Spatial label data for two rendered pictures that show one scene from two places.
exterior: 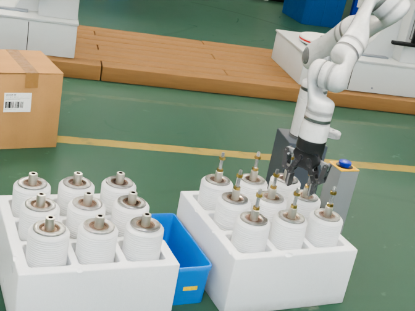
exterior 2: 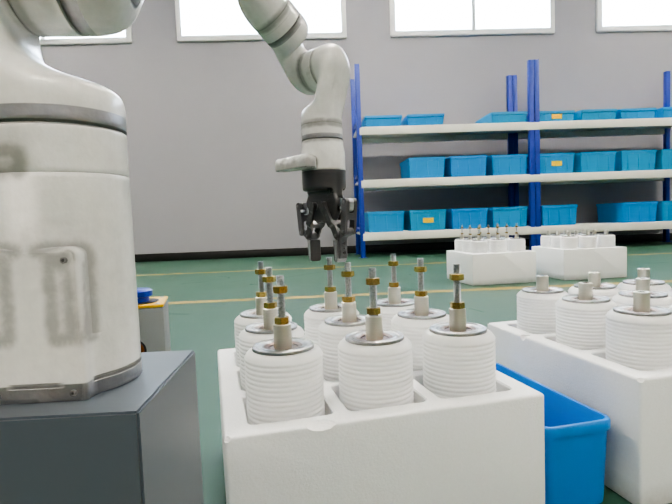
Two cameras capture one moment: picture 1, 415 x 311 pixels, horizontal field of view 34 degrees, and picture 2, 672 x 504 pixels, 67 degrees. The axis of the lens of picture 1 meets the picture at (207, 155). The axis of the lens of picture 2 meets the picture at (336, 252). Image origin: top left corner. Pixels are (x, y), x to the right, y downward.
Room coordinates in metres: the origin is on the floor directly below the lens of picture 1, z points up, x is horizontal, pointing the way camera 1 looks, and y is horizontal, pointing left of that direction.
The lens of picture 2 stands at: (2.55, -0.04, 0.41)
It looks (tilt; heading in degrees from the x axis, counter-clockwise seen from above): 4 degrees down; 193
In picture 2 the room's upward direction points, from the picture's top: 2 degrees counter-clockwise
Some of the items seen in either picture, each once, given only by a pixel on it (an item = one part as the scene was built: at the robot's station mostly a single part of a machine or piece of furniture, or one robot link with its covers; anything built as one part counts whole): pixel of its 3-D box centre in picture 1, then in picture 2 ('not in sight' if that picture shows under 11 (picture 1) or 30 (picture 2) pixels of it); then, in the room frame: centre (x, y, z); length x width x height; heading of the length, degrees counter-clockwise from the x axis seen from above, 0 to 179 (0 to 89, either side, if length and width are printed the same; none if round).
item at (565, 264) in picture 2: not in sight; (576, 260); (-0.84, 0.68, 0.09); 0.39 x 0.39 x 0.18; 19
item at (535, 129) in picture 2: not in sight; (522, 159); (-3.28, 0.68, 0.97); 3.68 x 0.64 x 1.94; 106
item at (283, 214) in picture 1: (291, 216); (331, 308); (1.71, -0.26, 0.25); 0.08 x 0.08 x 0.01
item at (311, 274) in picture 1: (259, 245); (353, 425); (1.81, -0.20, 0.09); 0.39 x 0.39 x 0.18; 28
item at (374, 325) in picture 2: (253, 175); (374, 328); (1.92, -0.15, 0.26); 0.02 x 0.02 x 0.03
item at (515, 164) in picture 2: not in sight; (501, 167); (-3.19, 0.44, 0.90); 0.50 x 0.38 x 0.21; 16
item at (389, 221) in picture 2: not in sight; (382, 221); (-2.84, -0.80, 0.36); 0.50 x 0.38 x 0.21; 16
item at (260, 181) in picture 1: (252, 179); (374, 338); (1.92, -0.15, 0.25); 0.08 x 0.08 x 0.01
